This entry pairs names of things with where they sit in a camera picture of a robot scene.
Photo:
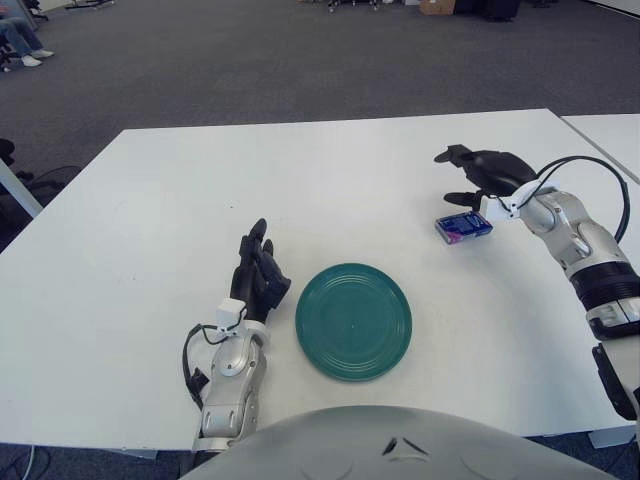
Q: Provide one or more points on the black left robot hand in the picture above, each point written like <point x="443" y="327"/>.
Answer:
<point x="255" y="285"/>

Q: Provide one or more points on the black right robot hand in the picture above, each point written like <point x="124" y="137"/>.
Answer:
<point x="495" y="170"/>

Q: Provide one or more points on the blue gum pack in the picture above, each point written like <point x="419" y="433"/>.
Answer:
<point x="465" y="226"/>

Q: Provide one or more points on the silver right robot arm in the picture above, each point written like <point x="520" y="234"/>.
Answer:
<point x="590" y="250"/>

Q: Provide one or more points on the green round plate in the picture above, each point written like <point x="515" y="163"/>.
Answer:
<point x="355" y="325"/>

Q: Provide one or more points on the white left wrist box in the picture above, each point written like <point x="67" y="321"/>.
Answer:
<point x="229" y="310"/>

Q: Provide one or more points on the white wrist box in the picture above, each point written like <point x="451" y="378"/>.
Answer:
<point x="229" y="310"/>
<point x="495" y="207"/>

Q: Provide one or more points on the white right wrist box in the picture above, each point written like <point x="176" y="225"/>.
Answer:
<point x="495" y="207"/>

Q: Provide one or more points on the black cabinet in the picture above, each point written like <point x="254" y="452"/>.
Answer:
<point x="490" y="10"/>

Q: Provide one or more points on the brown cardboard box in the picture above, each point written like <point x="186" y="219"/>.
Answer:
<point x="435" y="6"/>

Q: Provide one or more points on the grey robot torso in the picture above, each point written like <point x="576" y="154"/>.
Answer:
<point x="350" y="450"/>

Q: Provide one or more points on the black chair wheel base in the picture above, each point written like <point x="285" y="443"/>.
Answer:
<point x="350" y="6"/>

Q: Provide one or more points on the white table leg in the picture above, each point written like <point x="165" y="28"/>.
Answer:
<point x="20" y="192"/>

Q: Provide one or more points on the black office chair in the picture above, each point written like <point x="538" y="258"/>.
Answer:
<point x="6" y="149"/>

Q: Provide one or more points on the seated person in jeans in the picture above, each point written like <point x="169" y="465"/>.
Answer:
<point x="20" y="37"/>

